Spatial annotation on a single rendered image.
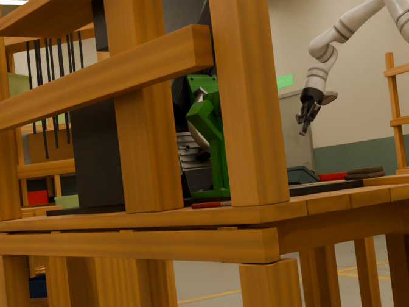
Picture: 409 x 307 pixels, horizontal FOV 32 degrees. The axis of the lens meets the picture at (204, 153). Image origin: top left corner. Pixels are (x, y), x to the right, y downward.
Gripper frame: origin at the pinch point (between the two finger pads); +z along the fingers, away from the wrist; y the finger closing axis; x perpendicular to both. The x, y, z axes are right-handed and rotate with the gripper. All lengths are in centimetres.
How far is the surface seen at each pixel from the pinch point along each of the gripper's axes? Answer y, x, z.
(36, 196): -831, 8, -186
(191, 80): 2.0, -41.7, 2.8
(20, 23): -20, -95, -1
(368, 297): -18, 48, 38
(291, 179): 4.0, -1.8, 20.2
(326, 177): -5.8, 15.2, 9.3
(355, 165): -605, 375, -334
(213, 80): 0.3, -34.2, -1.6
